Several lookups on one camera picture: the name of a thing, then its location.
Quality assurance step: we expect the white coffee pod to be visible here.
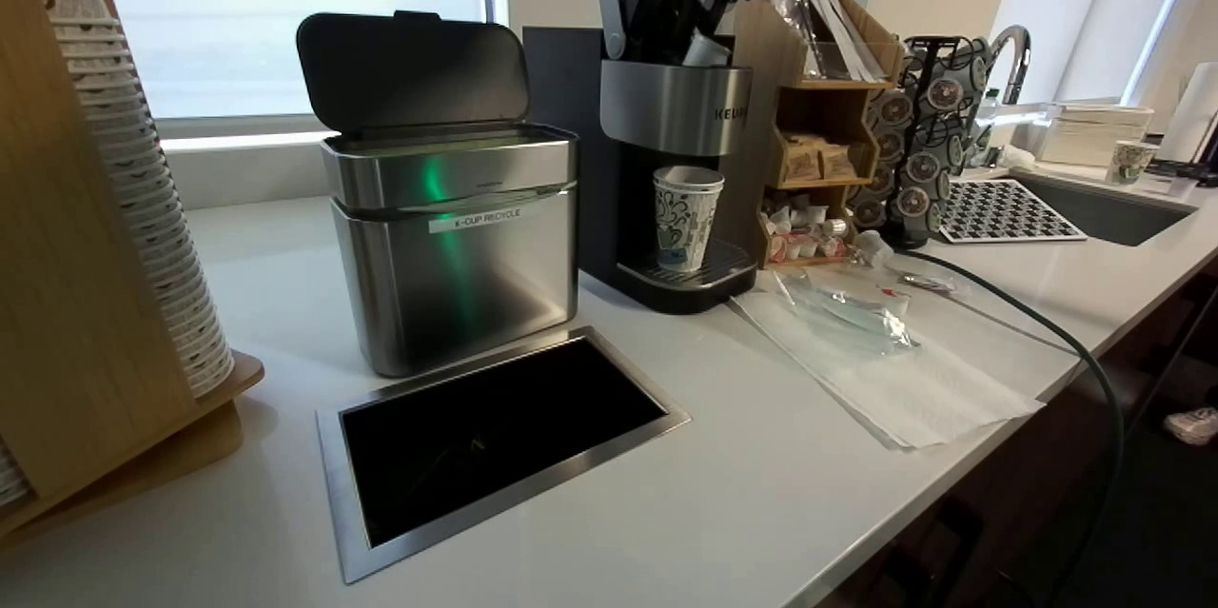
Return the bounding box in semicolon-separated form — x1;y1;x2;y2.
682;29;733;69

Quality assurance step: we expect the bundle of wrapped stir sticks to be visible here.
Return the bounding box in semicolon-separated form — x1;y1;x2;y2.
766;0;892;84

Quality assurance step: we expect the black and silver coffee machine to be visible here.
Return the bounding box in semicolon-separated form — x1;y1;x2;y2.
521;0;759;316

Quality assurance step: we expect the wooden condiment organizer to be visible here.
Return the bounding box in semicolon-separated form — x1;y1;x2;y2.
716;0;906;269

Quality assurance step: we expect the row of brown sugar packets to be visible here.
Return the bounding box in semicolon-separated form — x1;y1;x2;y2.
777;132;858;184

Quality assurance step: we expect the coffee pod carousel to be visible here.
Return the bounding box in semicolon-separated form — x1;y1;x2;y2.
849;35;996;250

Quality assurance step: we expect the patterned paper cup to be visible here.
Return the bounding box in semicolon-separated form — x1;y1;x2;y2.
653;165;725;273
1106;140;1160;186

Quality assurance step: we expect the chrome tap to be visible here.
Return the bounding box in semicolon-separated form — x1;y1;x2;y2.
985;25;1032;108

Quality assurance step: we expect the heap of creamer cups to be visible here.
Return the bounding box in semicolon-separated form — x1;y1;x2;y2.
759;194;857;265

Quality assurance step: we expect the single creamer cup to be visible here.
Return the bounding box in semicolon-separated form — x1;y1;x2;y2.
851;229;896;269

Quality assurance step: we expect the black recycle bin lid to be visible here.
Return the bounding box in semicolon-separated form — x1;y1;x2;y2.
297;10;531;135

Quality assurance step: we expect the window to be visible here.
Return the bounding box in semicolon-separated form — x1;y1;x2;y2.
988;0;1218;107
88;0;498;139

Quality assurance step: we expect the black and white patterned mat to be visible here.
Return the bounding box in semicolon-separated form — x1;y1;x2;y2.
937;178;1089;245

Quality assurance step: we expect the clear plastic wrapper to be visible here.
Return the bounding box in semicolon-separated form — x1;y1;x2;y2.
773;267;920;354

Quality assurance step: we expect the small sachet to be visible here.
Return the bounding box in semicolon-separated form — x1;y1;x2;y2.
898;270;958;295

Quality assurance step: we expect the stack of white napkins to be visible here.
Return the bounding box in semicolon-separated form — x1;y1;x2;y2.
1036;104;1156;168

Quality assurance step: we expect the steel recycle bin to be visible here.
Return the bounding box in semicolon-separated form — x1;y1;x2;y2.
297;10;580;379

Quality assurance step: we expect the sink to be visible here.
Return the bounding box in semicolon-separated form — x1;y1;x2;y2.
1007;168;1199;248

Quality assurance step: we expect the paper towel roll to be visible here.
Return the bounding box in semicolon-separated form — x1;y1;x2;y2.
1155;62;1218;165

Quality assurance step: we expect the stack of white paper towels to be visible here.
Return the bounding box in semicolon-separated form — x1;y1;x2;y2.
730;283;1047;451

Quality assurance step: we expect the steel counter trash chute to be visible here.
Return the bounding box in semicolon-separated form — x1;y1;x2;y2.
317;325;692;585

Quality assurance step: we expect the stack of paper cups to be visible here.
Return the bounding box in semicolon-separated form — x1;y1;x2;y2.
0;435;35;510
13;0;236;400

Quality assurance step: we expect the white shoe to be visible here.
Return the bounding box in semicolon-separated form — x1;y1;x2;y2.
1162;406;1218;448

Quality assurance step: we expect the wooden cup dispenser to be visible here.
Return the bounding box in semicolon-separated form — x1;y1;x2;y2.
0;0;265;552

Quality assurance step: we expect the black cable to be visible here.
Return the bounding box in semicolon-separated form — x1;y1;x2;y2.
893;246;1127;608

